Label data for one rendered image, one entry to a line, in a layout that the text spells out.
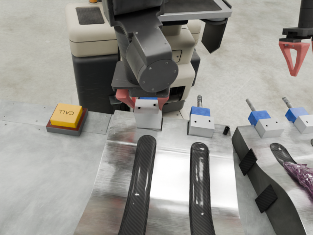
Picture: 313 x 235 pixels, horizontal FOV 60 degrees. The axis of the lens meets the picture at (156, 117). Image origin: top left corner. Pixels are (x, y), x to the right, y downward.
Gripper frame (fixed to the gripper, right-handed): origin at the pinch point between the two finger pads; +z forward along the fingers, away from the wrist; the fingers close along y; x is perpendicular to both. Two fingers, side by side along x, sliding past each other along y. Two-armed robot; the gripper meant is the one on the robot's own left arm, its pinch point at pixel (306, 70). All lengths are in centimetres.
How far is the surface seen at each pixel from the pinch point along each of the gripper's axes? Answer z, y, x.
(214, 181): 16.5, -27.0, -8.3
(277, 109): 58, 91, 107
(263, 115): 11.4, -5.7, 5.4
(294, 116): 12.5, 2.2, 3.6
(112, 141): 10.2, -43.7, 3.7
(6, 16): -18, -98, 260
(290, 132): 15.2, -1.1, 1.0
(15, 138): 12, -64, 19
